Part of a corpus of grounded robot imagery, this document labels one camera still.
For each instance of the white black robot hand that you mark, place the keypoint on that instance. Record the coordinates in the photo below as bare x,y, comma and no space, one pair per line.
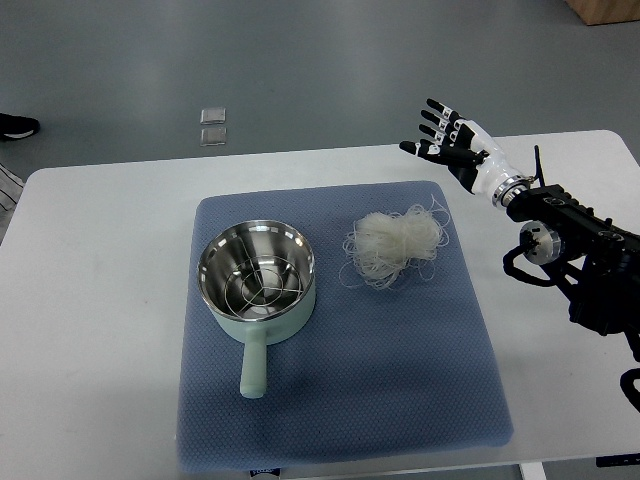
469,153

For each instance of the white vermicelli bundle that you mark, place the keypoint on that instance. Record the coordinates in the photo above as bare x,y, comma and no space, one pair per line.
383,246

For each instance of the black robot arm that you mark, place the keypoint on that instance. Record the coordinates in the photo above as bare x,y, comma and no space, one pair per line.
591,261

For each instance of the mint green steel pot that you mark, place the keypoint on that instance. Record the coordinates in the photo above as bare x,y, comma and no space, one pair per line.
239,243

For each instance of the wooden box corner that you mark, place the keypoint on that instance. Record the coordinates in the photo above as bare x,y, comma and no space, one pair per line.
604,12

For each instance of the blue textured mat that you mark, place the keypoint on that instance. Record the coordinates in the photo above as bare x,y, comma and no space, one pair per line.
373,373

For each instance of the upper floor metal plate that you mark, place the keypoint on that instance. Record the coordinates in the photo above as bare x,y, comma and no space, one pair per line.
213,115

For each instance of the black shoe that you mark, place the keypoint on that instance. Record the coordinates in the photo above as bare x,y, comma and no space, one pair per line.
13,128

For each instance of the striped white trousers person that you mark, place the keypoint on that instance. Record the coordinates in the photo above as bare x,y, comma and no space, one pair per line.
11,188

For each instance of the wire steaming rack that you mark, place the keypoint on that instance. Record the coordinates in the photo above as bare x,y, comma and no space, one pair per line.
262,287

